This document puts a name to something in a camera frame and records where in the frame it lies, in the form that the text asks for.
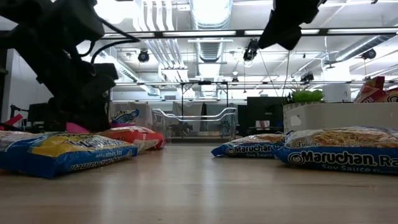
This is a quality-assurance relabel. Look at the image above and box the large black monitor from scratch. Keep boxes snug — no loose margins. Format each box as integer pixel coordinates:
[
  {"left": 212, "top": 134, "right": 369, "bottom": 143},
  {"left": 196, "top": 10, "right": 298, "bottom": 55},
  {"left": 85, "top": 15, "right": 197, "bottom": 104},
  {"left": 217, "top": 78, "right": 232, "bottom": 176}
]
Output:
[{"left": 247, "top": 96, "right": 287, "bottom": 131}]

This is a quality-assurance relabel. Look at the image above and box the clear plastic bin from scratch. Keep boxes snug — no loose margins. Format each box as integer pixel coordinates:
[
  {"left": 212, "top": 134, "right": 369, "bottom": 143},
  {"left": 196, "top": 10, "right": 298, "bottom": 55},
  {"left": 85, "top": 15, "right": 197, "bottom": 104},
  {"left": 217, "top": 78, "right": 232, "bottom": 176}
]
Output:
[{"left": 151, "top": 106, "right": 238, "bottom": 144}]

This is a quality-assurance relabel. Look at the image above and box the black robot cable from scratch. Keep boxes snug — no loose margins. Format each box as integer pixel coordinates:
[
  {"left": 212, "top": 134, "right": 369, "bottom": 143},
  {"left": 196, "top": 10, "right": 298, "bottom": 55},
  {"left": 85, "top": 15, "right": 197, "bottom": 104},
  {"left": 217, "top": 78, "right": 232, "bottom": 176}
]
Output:
[
  {"left": 90, "top": 39, "right": 139, "bottom": 65},
  {"left": 93, "top": 17, "right": 141, "bottom": 43}
]

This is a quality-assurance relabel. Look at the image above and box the white cylinder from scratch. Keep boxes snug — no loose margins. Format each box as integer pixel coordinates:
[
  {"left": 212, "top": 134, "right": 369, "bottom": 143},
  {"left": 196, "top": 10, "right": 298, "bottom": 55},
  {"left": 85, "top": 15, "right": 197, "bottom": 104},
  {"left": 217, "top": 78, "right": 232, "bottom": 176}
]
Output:
[{"left": 323, "top": 83, "right": 353, "bottom": 103}]

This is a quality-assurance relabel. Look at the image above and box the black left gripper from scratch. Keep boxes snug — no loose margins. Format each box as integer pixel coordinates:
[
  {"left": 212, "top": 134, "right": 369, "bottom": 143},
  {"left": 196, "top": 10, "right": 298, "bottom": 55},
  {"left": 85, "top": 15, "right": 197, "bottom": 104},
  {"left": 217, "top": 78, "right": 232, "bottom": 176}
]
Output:
[{"left": 37, "top": 62, "right": 112, "bottom": 133}]

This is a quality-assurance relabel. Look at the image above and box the black overhead frame bar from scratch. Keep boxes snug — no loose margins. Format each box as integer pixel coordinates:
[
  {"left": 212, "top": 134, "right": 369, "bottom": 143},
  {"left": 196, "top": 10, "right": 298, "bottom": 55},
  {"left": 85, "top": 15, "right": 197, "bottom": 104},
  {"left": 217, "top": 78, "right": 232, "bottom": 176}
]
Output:
[{"left": 99, "top": 29, "right": 398, "bottom": 40}]

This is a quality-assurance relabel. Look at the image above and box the white plastic bin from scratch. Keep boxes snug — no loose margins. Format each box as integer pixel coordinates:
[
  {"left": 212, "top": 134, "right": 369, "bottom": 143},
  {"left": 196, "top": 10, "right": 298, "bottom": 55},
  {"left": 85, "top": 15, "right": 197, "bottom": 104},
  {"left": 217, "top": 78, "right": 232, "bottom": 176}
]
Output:
[{"left": 282, "top": 101, "right": 398, "bottom": 135}]

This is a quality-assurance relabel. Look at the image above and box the green potted plant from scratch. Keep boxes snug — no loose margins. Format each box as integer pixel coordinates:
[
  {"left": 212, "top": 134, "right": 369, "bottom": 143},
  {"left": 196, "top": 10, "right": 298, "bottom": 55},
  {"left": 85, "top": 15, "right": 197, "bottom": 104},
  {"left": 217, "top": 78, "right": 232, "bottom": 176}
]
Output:
[{"left": 285, "top": 88, "right": 325, "bottom": 105}]

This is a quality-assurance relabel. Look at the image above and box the small black monitor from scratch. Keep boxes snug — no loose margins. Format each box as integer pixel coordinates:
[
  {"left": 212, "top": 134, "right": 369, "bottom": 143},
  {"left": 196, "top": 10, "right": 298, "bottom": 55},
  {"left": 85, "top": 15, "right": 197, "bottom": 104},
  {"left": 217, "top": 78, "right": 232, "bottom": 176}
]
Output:
[{"left": 27, "top": 102, "right": 57, "bottom": 131}]

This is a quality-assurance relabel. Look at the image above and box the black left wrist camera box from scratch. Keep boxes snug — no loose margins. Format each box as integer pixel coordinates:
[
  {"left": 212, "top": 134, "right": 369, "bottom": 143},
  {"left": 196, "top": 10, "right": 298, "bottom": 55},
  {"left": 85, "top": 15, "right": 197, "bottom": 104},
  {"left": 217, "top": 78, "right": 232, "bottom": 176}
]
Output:
[{"left": 92, "top": 63, "right": 120, "bottom": 91}]

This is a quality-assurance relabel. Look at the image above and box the silver ventilation duct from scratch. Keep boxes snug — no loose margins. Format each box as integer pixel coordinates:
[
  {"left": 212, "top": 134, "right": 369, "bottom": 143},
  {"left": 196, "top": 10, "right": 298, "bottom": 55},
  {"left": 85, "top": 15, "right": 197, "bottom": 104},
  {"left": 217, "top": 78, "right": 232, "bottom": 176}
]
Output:
[{"left": 189, "top": 0, "right": 234, "bottom": 98}]

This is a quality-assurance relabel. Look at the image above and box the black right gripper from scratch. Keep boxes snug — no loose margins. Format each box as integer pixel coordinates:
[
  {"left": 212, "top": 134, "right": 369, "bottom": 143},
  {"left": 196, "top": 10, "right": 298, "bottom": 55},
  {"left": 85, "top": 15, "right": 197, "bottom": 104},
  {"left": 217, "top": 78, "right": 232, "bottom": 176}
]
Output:
[{"left": 258, "top": 0, "right": 327, "bottom": 50}]

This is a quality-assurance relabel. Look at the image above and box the orange Maruchan noodle pack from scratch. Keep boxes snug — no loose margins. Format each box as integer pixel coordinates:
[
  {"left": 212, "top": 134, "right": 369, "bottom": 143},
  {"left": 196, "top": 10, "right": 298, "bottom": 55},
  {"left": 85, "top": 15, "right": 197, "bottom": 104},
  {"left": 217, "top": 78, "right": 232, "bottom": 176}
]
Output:
[
  {"left": 384, "top": 88, "right": 398, "bottom": 103},
  {"left": 96, "top": 125, "right": 166, "bottom": 152}
]

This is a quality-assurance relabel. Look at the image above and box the red flat piece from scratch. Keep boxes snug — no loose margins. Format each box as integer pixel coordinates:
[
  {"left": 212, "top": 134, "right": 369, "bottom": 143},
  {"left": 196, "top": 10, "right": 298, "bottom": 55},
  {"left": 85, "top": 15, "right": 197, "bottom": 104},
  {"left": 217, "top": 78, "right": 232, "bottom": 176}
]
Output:
[{"left": 0, "top": 114, "right": 24, "bottom": 131}]

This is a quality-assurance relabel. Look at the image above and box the blue Maruchan soy sauce pack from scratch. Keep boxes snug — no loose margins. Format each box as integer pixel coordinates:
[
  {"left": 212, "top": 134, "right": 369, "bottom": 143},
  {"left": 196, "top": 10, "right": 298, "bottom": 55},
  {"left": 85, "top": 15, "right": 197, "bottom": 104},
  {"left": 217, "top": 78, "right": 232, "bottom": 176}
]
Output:
[
  {"left": 273, "top": 125, "right": 398, "bottom": 175},
  {"left": 0, "top": 130, "right": 139, "bottom": 180},
  {"left": 211, "top": 133, "right": 285, "bottom": 158},
  {"left": 110, "top": 108, "right": 141, "bottom": 125}
]

